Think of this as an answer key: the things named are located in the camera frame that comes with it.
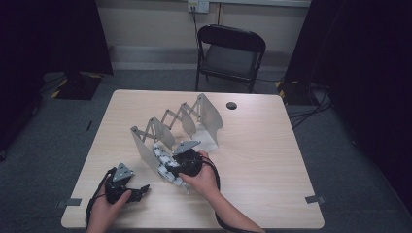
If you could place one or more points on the small black floor object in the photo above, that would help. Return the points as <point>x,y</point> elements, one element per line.
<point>89,125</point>

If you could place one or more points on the grey tape strip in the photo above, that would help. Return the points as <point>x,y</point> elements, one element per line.
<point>69,203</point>
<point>315,199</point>

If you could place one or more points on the expandable grey metal bookend rack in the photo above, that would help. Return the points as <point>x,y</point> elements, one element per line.
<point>207,116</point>

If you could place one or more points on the black stand base striped tape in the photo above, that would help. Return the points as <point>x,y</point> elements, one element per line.
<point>293,93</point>
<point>77,85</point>

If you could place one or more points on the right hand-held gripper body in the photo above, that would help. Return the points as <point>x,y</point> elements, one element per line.
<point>189,161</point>

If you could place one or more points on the black round table grommet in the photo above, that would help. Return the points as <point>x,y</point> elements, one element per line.
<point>231,105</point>

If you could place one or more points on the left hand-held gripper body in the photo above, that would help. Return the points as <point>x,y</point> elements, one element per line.
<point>121,181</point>

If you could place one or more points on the black folding chair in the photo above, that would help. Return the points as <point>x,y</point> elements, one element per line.
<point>230,61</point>

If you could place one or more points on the white black patterned socks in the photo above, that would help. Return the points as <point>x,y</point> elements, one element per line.
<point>163,161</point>

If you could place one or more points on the person's left hand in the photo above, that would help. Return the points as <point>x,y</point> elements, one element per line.
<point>107,212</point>

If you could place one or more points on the white wall socket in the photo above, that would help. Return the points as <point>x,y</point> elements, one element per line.
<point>198,6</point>

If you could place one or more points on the person's right hand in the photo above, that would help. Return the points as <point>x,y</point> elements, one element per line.
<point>202,183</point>

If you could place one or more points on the black curtain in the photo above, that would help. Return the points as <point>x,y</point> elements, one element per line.
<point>48,39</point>
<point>366,64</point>

